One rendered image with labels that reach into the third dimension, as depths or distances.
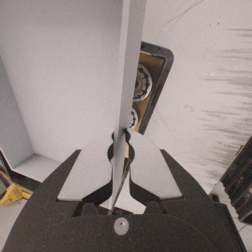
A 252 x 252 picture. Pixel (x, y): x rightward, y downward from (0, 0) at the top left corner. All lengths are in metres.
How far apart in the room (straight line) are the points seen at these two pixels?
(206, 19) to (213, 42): 0.07
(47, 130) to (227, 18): 0.54
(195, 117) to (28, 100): 0.52
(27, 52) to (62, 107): 0.08
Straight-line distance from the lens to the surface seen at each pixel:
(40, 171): 0.28
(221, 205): 1.99
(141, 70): 0.34
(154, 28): 0.50
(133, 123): 0.38
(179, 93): 0.51
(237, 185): 1.32
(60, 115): 0.21
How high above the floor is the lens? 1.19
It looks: 59 degrees down
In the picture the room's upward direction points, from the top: 151 degrees counter-clockwise
